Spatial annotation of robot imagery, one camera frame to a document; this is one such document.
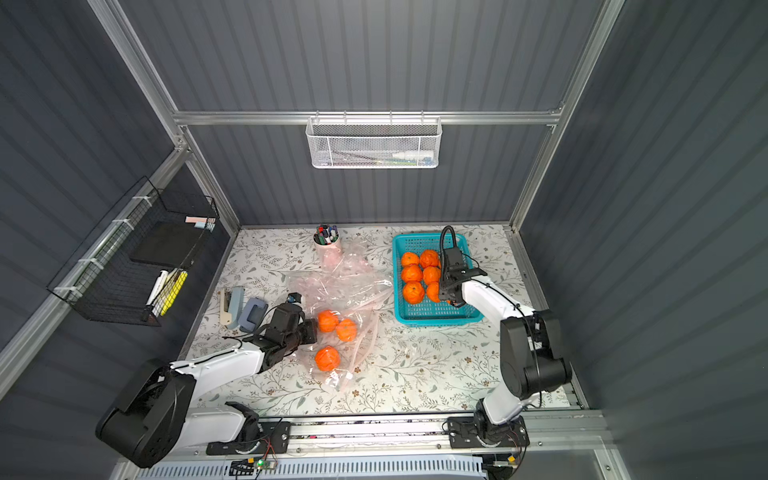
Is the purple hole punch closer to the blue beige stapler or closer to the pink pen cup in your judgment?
the blue beige stapler

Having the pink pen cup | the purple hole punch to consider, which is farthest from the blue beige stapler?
the pink pen cup

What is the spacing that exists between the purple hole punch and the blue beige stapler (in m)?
0.02

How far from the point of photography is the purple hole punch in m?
0.93

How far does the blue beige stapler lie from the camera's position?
93 centimetres
